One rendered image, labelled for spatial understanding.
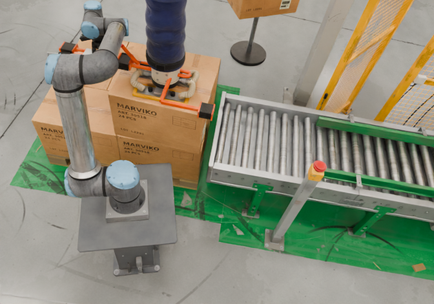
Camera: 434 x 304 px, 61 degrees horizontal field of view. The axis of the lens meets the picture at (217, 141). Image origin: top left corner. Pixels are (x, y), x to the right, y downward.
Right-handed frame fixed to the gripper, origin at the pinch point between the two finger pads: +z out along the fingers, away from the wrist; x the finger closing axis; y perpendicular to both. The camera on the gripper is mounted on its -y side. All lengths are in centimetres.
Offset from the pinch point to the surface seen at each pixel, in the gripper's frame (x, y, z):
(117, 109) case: -16.1, 14.8, 25.2
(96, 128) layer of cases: -14, -4, 53
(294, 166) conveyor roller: -10, 136, 52
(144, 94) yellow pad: -12.6, 31.9, 10.2
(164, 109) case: -17, 46, 15
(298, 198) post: -45, 136, 36
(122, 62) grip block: -3.9, 16.6, -3.2
